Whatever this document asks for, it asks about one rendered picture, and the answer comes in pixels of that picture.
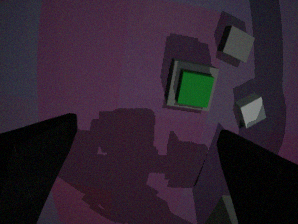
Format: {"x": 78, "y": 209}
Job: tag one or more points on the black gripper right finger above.
{"x": 262, "y": 185}

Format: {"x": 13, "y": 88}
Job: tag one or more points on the green button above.
{"x": 191, "y": 85}

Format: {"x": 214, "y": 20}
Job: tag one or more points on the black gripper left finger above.
{"x": 30, "y": 160}

